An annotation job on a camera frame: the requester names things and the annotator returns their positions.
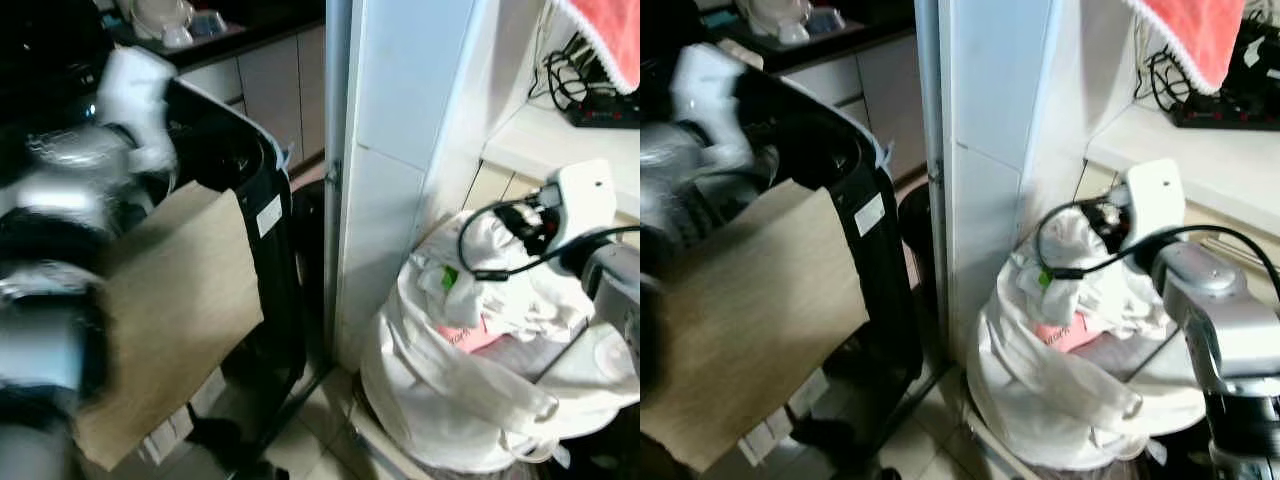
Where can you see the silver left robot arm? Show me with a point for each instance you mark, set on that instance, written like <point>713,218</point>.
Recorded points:
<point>60,190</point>
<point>670,160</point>

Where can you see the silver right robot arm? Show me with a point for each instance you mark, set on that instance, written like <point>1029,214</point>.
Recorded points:
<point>1220,320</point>
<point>615,280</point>

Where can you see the white shelf board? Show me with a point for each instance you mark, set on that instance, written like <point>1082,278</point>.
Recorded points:
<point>1180,160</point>
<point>560,150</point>

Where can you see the small green tag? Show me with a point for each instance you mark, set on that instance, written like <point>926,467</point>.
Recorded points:
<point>1047,277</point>
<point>450,277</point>

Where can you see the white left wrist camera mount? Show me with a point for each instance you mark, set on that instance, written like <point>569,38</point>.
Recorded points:
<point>710,85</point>
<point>135,95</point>

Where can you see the grey kitchen cabinet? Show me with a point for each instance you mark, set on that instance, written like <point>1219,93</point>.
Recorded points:
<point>880,80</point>
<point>270,80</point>

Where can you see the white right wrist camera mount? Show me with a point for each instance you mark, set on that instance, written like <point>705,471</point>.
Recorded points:
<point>585,205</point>
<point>1155,195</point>

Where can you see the pink towel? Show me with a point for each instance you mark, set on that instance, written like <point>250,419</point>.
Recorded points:
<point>1195,30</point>
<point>610,35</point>

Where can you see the beige wood-grain board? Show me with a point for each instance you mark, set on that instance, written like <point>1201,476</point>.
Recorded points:
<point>760,320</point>
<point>180,300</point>

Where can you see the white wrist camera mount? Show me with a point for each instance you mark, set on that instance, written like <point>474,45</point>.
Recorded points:
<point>585,205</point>
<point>1155,195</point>
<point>135,95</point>
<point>710,85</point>

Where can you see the white cabinet side panel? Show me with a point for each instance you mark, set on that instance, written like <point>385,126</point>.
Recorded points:
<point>1000,100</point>
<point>400,100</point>

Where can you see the pink garment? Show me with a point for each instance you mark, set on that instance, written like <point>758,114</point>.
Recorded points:
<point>470,335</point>
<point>1065,330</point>

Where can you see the white countertop appliance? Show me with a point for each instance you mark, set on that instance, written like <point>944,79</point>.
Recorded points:
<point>160,15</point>
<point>775,12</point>

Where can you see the black power strip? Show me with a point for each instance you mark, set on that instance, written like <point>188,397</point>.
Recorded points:
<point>600,115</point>
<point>1230,115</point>

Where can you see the white laundry bag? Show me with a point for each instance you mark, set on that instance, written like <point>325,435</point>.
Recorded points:
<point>440,400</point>
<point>1050,400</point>

